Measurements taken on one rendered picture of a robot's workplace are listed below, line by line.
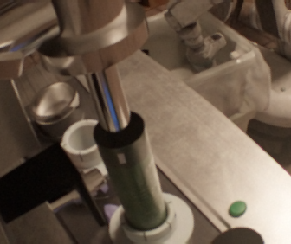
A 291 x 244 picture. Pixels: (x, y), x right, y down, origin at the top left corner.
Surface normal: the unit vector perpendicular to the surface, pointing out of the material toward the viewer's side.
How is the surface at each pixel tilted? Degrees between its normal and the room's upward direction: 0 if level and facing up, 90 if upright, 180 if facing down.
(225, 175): 0
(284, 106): 45
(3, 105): 90
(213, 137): 0
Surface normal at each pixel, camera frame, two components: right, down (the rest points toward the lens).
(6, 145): 0.54, 0.54
